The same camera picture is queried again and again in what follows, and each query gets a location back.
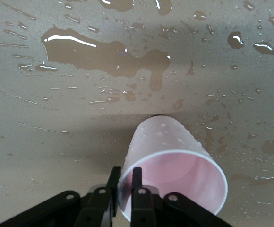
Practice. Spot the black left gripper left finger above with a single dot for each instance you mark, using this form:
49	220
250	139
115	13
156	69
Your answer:
89	208

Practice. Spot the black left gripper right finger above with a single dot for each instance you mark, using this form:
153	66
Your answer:
144	210

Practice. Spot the pink plastic cup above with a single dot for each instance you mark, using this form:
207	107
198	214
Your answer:
170	142

